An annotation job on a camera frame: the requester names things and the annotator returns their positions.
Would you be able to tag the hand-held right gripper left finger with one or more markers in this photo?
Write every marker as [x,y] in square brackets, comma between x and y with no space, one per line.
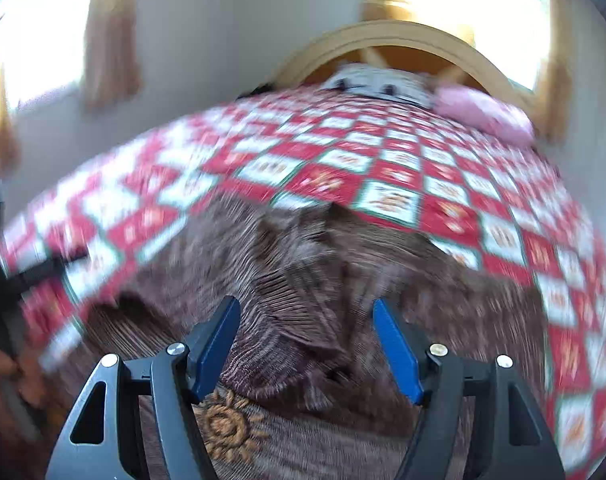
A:
[218,345]

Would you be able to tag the bright window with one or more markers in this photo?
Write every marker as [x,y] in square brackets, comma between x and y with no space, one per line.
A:
[38,30]
[483,5]

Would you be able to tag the red checkered printed blanket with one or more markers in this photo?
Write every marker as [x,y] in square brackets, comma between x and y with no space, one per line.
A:
[393,160]

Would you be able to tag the grey patterned pillow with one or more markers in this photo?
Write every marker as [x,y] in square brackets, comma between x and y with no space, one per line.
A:
[378,82]

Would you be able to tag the pink pillow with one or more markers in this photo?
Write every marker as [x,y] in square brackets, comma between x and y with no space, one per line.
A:
[483,110]

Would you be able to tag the cream arched bed headboard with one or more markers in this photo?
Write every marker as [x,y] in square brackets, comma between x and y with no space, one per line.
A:
[398,35]

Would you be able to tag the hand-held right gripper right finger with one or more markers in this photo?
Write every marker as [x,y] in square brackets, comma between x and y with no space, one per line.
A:
[398,355]

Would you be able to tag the brown knit sweater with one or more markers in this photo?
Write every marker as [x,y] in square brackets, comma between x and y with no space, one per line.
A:
[308,270]

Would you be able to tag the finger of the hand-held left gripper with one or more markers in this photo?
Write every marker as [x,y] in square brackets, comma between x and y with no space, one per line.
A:
[48,272]

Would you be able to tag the dark object beside bed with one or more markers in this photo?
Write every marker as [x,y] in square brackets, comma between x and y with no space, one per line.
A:
[255,91]

